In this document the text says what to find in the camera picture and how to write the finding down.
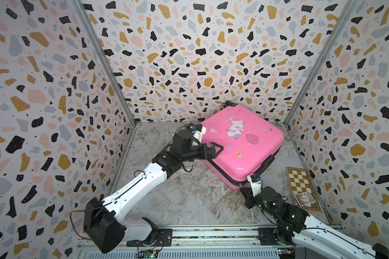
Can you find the small picture card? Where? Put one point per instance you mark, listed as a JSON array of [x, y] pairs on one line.
[[305, 199]]

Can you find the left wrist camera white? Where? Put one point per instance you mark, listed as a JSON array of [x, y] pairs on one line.
[[198, 131]]

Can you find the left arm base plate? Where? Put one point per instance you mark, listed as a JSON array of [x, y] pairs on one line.
[[162, 238]]

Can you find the left aluminium corner post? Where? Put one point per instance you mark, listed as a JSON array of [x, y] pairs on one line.
[[89, 30]]

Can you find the green circuit board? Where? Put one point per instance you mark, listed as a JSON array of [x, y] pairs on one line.
[[287, 253], [147, 254]]

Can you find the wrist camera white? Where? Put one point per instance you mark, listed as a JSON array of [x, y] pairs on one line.
[[256, 183], [198, 131]]

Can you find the right aluminium corner post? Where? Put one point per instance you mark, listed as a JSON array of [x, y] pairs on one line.
[[345, 15]]

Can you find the left green circuit board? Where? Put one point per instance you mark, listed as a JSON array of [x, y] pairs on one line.
[[147, 254]]

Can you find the wooden chessboard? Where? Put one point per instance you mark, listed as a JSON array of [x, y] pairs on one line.
[[300, 181]]

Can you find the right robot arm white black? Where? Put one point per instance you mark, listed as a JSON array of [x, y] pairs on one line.
[[297, 226]]

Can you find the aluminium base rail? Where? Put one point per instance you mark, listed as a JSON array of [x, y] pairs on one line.
[[203, 242]]

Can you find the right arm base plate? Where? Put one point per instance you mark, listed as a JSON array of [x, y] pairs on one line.
[[267, 236]]

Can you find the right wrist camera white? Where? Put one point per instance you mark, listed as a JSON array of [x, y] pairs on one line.
[[256, 183]]

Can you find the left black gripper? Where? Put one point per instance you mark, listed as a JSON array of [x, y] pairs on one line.
[[212, 150]]

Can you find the right green circuit board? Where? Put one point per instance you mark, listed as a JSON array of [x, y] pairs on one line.
[[287, 253]]

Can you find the pink hard-shell suitcase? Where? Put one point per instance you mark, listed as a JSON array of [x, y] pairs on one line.
[[246, 143]]

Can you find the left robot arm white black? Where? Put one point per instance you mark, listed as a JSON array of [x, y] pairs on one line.
[[105, 221]]

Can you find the aluminium corner post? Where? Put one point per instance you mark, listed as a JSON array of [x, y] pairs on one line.
[[89, 30], [345, 15]]

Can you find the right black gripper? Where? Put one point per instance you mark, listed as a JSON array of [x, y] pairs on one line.
[[248, 198]]

